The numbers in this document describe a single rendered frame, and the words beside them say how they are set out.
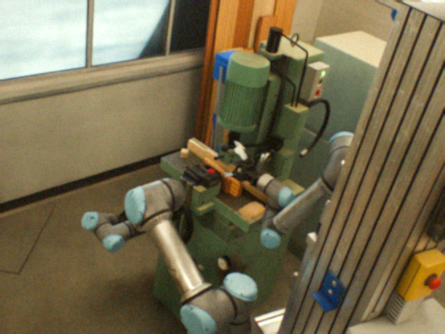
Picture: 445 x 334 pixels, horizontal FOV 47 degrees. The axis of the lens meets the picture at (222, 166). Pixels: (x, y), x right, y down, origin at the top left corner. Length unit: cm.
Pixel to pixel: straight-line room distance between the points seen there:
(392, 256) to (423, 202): 17
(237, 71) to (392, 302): 111
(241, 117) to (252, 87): 15
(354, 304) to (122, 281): 188
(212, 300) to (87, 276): 159
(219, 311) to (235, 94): 94
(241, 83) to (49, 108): 152
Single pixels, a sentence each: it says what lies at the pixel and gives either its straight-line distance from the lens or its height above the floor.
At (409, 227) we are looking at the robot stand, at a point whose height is 156.
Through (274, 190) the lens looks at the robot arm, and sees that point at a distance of 201.
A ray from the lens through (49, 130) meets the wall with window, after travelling 341.
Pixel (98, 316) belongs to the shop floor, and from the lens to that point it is 297.
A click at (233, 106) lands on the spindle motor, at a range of 222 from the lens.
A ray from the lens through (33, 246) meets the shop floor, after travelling 337.
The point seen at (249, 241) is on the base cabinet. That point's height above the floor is 64.
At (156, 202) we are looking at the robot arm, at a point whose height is 122.
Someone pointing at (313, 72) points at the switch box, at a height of 146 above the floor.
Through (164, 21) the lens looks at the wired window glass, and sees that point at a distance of 366.
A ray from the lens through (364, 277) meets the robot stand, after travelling 145.
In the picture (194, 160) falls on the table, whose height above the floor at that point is 90.
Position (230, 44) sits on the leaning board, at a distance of 380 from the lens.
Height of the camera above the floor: 227
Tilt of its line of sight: 32 degrees down
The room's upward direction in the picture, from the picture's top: 12 degrees clockwise
